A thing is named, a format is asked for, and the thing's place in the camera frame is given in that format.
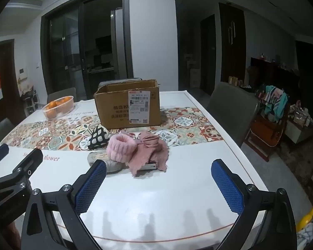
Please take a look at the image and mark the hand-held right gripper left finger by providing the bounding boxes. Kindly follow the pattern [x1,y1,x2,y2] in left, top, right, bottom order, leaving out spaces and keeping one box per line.
[20,159,107,250]

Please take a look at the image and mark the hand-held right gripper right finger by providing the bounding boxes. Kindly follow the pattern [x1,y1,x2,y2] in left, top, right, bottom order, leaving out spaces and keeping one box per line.
[211,158,298,250]

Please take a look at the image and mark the cardboard box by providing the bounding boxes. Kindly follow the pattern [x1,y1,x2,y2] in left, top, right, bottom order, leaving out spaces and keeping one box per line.
[94,79,162,130]

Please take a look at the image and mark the grey sock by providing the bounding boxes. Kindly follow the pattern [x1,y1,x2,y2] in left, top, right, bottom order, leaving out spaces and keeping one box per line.
[88,151,130,173]

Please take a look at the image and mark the patterned tablecloth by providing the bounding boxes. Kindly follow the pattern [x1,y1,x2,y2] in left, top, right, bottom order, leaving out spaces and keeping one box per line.
[0,91,271,244]

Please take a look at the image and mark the pink fluffy headband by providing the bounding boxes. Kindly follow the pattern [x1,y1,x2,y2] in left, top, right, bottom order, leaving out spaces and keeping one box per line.
[106,133,136,166]

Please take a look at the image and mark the black white patterned cloth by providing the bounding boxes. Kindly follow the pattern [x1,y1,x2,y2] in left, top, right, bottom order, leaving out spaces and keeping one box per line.
[87,126,111,150]

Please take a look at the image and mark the white shoe rack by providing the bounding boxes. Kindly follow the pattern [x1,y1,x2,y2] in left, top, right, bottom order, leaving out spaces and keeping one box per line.
[21,83,40,117]

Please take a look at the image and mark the white fruit basket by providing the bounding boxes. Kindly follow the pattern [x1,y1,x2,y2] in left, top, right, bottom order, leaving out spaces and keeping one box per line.
[42,96,75,120]

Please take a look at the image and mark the pink knit cloth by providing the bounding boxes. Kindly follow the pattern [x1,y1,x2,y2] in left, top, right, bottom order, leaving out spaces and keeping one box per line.
[128,131,170,178]

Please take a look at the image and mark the pile of oranges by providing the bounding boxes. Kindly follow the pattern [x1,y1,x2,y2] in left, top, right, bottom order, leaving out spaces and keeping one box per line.
[45,97,72,118]

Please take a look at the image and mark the wooden high chair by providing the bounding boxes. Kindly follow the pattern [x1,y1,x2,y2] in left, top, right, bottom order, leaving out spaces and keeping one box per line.
[244,104,290,162]

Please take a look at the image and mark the yellow toy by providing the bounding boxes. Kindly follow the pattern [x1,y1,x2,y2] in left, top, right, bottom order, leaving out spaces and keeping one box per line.
[296,205,313,231]

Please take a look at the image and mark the blue white cloth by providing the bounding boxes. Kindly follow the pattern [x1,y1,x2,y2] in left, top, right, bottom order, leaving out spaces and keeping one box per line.
[296,217,313,248]

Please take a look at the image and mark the white box with bags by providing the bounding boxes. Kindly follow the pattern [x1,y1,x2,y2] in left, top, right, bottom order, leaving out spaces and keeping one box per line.
[285,100,313,144]

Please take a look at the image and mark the pile of colourful clothes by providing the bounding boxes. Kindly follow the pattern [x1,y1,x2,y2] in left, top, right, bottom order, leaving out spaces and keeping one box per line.
[255,85,289,123]

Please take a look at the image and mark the yellow packets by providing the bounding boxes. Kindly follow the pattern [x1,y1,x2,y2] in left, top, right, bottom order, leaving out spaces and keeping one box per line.
[229,76,245,86]

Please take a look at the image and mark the dark sideboard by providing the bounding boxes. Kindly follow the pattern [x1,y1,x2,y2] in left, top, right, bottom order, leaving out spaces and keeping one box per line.
[250,57,300,103]

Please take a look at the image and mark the sliding glass door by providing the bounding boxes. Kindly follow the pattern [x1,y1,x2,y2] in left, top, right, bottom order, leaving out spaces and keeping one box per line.
[40,0,134,101]

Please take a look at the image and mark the dark interior door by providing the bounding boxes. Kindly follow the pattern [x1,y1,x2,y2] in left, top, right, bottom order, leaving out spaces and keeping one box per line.
[200,14,217,96]

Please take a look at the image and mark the dark tall cabinet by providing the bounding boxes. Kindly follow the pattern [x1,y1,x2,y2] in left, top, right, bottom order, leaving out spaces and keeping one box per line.
[219,2,247,87]

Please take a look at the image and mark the dark curtain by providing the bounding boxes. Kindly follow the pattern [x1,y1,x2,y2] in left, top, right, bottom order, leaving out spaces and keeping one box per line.
[296,40,313,125]

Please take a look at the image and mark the silver refrigerator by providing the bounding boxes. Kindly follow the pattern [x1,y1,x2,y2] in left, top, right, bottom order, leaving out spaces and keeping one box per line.
[111,8,125,82]

